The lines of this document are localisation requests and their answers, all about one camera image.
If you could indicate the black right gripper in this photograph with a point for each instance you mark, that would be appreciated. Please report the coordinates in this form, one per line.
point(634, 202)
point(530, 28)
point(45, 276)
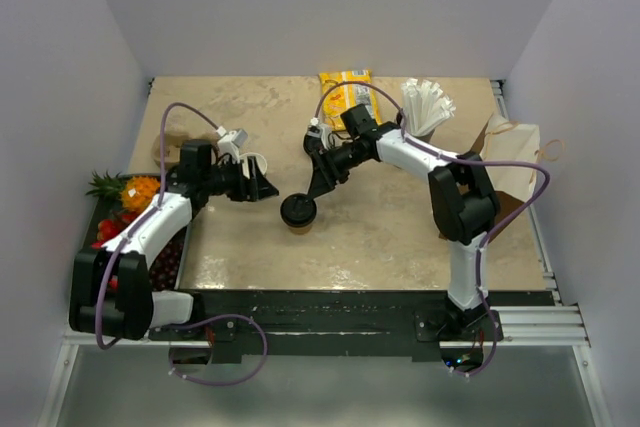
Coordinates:
point(327, 173)

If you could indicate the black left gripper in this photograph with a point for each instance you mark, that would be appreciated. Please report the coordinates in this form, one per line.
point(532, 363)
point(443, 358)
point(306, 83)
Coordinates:
point(250, 190)

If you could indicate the black plastic cup lid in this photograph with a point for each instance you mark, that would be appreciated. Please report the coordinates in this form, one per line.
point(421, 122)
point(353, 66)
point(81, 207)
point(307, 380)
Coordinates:
point(298, 210)

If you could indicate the brown paper cup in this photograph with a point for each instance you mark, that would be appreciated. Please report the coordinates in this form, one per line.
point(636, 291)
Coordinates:
point(301, 228)
point(260, 162)

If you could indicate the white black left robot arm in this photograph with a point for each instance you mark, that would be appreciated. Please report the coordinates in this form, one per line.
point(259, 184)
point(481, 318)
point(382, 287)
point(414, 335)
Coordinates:
point(111, 292)

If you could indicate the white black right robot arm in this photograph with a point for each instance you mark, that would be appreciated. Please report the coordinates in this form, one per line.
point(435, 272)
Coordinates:
point(463, 200)

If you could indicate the yellow snack bag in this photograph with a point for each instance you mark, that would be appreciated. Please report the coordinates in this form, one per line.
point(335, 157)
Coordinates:
point(346, 96)

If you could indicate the cardboard cup carrier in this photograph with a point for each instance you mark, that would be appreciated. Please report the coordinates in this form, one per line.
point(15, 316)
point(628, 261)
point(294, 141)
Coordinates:
point(173, 141)

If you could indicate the grey straw holder cup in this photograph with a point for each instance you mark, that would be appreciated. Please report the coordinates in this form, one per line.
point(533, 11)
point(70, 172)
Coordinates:
point(414, 126)

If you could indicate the orange horned melon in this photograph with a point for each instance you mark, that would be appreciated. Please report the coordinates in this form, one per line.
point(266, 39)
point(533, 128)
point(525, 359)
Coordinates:
point(138, 192)

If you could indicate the purple grapes bunch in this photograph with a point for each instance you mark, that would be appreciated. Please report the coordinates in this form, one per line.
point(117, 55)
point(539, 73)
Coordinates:
point(164, 270)

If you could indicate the small pineapple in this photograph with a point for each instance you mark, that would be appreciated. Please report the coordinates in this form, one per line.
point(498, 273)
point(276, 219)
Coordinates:
point(106, 185)

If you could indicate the green fruit tray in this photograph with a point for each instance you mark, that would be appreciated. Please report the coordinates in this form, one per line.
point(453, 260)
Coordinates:
point(130, 196)

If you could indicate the red strawberries cluster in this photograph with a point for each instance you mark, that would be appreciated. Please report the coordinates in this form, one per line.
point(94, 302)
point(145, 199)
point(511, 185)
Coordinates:
point(111, 227)

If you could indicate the brown paper bag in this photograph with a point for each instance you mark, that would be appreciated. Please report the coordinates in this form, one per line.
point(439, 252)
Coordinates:
point(511, 141)

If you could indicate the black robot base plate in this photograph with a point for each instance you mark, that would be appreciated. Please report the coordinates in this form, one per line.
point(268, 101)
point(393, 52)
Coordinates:
point(342, 323)

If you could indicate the aluminium frame rail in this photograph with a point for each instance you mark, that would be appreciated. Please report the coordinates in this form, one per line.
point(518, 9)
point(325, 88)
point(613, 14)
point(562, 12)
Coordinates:
point(537, 327)

